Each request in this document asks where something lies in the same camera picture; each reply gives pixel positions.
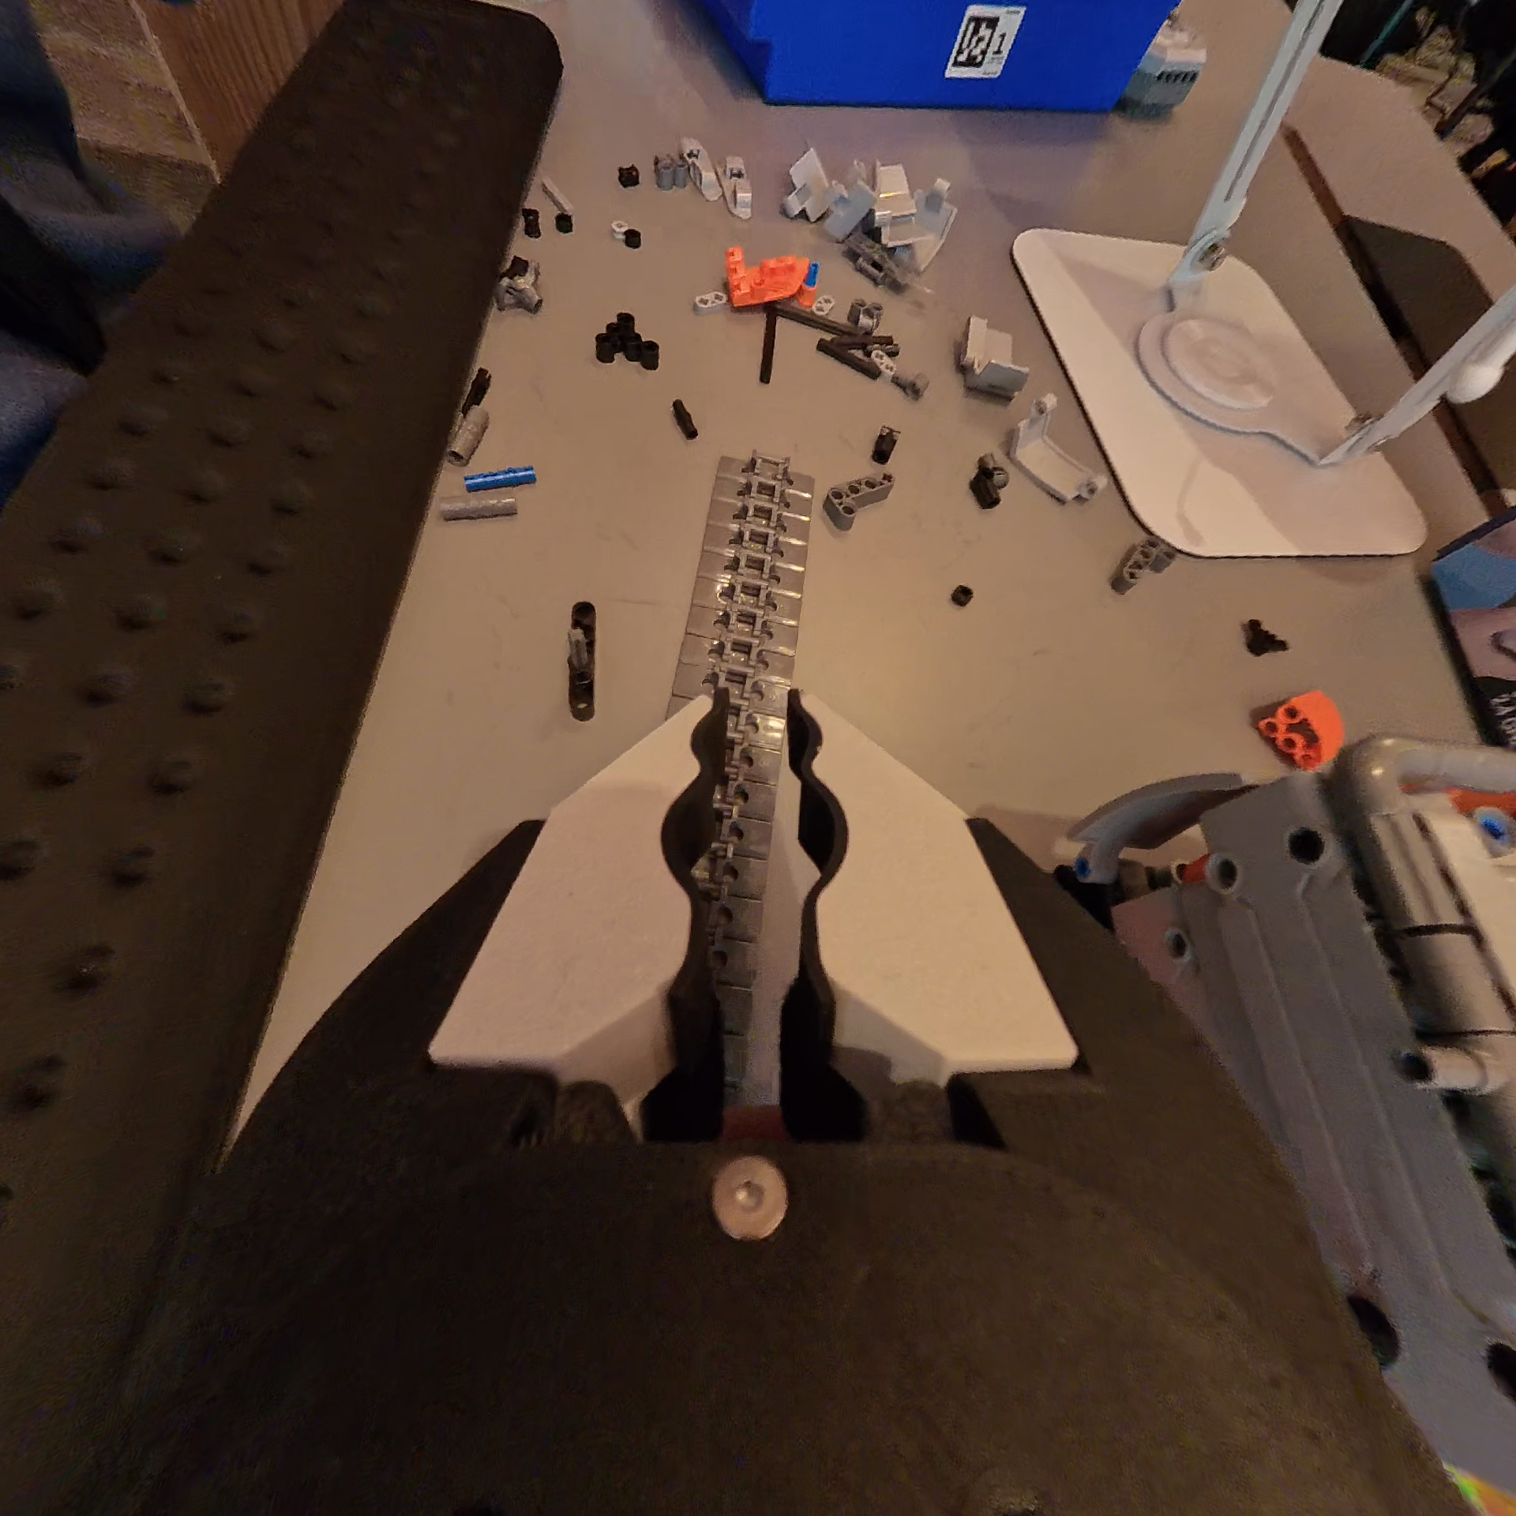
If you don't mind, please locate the grey large shell panel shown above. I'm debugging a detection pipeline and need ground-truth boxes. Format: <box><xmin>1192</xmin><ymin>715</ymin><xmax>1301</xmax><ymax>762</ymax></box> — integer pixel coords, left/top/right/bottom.
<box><xmin>824</xmin><ymin>159</ymin><xmax>958</xmax><ymax>251</ymax></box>

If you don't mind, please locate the grey toy track chain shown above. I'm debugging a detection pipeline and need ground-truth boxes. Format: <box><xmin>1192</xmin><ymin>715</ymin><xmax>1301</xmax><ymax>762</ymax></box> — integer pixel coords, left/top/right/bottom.
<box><xmin>668</xmin><ymin>450</ymin><xmax>819</xmax><ymax>1104</ymax></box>

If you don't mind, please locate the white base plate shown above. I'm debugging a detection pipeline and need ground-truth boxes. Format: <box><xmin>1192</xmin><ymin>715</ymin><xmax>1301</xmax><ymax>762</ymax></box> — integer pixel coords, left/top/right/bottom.
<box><xmin>1012</xmin><ymin>227</ymin><xmax>1429</xmax><ymax>559</ymax></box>

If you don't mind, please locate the grey metal disc bracket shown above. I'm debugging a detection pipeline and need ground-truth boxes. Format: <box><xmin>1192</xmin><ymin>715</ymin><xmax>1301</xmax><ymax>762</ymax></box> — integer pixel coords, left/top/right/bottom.
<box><xmin>1137</xmin><ymin>301</ymin><xmax>1364</xmax><ymax>464</ymax></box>

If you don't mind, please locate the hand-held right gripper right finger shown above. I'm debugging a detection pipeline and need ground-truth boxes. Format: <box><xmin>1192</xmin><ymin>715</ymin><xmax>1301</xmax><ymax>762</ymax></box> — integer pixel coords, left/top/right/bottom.
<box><xmin>781</xmin><ymin>688</ymin><xmax>1081</xmax><ymax>1141</ymax></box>

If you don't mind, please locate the orange curved toy piece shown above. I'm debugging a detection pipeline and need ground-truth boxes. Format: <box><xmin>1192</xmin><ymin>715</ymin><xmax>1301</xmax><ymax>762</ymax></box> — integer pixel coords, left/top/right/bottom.
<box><xmin>1255</xmin><ymin>688</ymin><xmax>1345</xmax><ymax>772</ymax></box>

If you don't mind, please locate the toy vehicle with orange wheels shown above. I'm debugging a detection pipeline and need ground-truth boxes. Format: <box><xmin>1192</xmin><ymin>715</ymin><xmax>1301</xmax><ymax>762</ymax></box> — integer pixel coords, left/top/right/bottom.
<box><xmin>1053</xmin><ymin>734</ymin><xmax>1516</xmax><ymax>1516</ymax></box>

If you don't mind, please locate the light grey holed curved panel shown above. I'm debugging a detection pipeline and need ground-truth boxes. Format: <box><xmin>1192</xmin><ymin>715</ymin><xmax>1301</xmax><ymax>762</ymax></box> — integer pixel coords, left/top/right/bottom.
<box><xmin>957</xmin><ymin>312</ymin><xmax>1029</xmax><ymax>398</ymax></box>

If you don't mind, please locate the dark studded panel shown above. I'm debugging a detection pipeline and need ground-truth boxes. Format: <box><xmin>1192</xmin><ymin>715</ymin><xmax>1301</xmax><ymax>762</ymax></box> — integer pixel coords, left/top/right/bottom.
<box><xmin>0</xmin><ymin>0</ymin><xmax>563</xmax><ymax>1516</ymax></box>

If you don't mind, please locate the printed toy packaging box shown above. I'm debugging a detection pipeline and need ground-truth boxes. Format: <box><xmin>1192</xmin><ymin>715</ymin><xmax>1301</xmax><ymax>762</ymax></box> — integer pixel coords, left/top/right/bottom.
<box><xmin>1426</xmin><ymin>508</ymin><xmax>1516</xmax><ymax>748</ymax></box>

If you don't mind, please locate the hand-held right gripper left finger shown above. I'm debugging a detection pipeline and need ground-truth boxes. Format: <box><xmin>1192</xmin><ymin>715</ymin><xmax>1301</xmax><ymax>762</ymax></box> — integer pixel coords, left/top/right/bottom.
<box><xmin>428</xmin><ymin>690</ymin><xmax>729</xmax><ymax>1141</ymax></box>

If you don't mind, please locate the grey ribbed part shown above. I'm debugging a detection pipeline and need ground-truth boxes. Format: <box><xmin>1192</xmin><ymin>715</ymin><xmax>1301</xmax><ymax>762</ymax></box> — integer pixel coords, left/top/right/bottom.
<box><xmin>1118</xmin><ymin>17</ymin><xmax>1209</xmax><ymax>113</ymax></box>

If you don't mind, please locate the orange ridged wedge panel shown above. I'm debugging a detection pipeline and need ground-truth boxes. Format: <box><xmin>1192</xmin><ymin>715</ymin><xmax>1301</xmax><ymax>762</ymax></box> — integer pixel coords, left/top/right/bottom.
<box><xmin>724</xmin><ymin>246</ymin><xmax>813</xmax><ymax>312</ymax></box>

